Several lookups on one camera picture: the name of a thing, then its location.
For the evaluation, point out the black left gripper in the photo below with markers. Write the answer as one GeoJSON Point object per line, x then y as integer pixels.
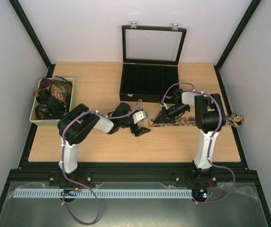
{"type": "Point", "coordinates": [140, 131]}

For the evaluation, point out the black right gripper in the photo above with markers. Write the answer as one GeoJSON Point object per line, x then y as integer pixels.
{"type": "Point", "coordinates": [166, 113]}

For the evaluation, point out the patterned paisley tie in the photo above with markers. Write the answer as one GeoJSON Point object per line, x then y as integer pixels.
{"type": "Point", "coordinates": [233, 120]}

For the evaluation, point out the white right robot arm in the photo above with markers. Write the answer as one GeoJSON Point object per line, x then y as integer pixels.
{"type": "Point", "coordinates": [209, 119]}

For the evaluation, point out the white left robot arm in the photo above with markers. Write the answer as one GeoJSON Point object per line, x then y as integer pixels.
{"type": "Point", "coordinates": [76, 126]}

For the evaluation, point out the dark ties in basket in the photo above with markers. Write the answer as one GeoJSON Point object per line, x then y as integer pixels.
{"type": "Point", "coordinates": [53, 104]}

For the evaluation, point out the black compartment display box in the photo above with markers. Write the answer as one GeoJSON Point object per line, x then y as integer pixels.
{"type": "Point", "coordinates": [151, 56]}

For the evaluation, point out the pale green perforated basket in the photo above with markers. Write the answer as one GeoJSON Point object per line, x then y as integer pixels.
{"type": "Point", "coordinates": [53, 101]}

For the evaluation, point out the brown patterned tie over basket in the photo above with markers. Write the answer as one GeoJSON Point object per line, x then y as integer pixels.
{"type": "Point", "coordinates": [51, 93]}

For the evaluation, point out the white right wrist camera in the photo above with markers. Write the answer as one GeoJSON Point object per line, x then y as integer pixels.
{"type": "Point", "coordinates": [163, 105]}

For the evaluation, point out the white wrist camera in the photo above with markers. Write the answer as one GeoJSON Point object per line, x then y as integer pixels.
{"type": "Point", "coordinates": [139, 116]}
{"type": "Point", "coordinates": [163, 105]}

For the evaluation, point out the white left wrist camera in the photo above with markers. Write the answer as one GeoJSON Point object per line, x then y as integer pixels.
{"type": "Point", "coordinates": [139, 116]}

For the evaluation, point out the light blue slotted cable duct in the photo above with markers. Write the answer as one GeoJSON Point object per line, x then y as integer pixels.
{"type": "Point", "coordinates": [105, 193]}

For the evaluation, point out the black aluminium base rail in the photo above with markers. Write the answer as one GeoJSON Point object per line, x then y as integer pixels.
{"type": "Point", "coordinates": [168, 174]}

